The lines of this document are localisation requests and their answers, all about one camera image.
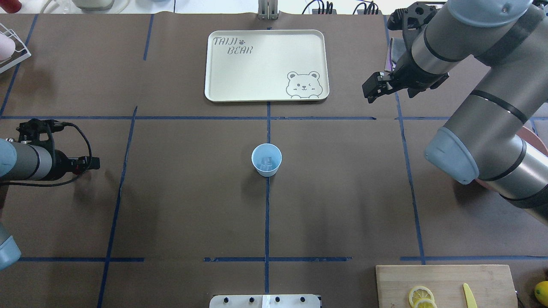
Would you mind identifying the cream bear tray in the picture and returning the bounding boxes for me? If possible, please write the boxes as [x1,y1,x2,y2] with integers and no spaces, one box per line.
[204,30,330,103]

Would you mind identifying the grey cloth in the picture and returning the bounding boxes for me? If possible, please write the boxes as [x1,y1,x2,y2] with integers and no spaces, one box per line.
[392,37,406,71]

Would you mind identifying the pink bowl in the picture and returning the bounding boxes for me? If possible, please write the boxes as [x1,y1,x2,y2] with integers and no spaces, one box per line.
[474,126,548,192]

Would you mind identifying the ice cube in cup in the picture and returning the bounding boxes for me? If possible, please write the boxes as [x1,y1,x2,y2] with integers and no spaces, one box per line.
[260,157,274,172]

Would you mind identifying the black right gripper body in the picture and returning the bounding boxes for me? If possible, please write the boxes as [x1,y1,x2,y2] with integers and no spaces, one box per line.
[376,2,450,98]

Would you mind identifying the wooden cutting board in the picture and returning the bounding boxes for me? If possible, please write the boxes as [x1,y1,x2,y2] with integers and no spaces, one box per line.
[375,264,518,308]

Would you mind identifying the purple cloth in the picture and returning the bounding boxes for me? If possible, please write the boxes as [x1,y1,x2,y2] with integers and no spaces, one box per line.
[384,38,393,72]

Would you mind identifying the lemon slices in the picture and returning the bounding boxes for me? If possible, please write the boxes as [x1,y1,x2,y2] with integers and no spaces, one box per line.
[408,285,437,308]

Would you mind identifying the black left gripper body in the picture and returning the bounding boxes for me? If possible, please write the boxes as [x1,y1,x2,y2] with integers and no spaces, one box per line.
[16,119,82,181]

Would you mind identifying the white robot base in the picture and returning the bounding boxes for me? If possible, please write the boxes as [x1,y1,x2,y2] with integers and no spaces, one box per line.
[209,294,322,308]

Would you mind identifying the whole lemon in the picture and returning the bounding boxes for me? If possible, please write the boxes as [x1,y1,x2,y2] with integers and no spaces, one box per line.
[533,281,548,307]

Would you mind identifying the light blue plastic cup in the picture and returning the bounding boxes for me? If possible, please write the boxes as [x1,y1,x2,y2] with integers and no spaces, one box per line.
[251,143,283,178]

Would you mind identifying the white wire cup rack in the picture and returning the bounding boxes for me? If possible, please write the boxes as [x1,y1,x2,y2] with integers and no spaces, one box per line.
[0,23,32,74]

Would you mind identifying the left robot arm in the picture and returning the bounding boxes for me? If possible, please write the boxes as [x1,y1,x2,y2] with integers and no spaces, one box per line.
[1,85,389,262]

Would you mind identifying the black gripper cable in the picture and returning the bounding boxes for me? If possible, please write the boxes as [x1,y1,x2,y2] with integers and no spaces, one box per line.
[0,121,93,187]

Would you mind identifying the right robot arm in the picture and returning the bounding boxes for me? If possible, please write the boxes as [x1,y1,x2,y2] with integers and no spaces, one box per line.
[362,0,548,223]

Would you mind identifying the pink plastic cup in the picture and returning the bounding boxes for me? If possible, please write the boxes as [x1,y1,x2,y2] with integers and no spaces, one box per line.
[0,33,16,62]

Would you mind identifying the yellow plastic knife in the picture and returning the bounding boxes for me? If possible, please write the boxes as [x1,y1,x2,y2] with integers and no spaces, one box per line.
[462,283,478,308]

